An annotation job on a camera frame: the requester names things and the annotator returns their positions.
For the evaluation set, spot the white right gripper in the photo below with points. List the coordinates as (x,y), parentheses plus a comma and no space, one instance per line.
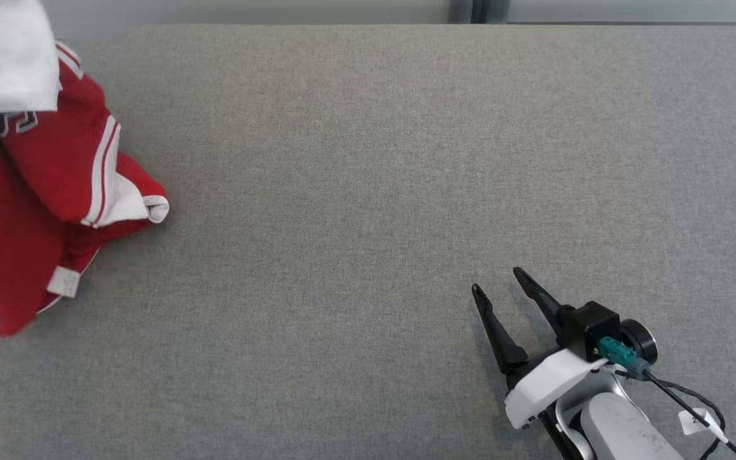
(550,383)

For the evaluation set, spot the red shirt with white sleeves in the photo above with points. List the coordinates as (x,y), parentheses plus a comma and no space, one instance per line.
(55,160)

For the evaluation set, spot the red shorts with white trim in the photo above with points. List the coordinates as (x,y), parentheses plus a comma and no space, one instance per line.
(4,268)

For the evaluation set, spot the grey fabric covered surface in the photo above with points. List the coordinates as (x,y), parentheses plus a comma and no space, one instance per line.
(368,223)

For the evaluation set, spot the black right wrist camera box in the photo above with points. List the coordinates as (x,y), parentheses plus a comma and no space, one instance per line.
(588,329)

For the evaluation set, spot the grey partition post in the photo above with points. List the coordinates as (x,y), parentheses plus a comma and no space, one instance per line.
(476,9)

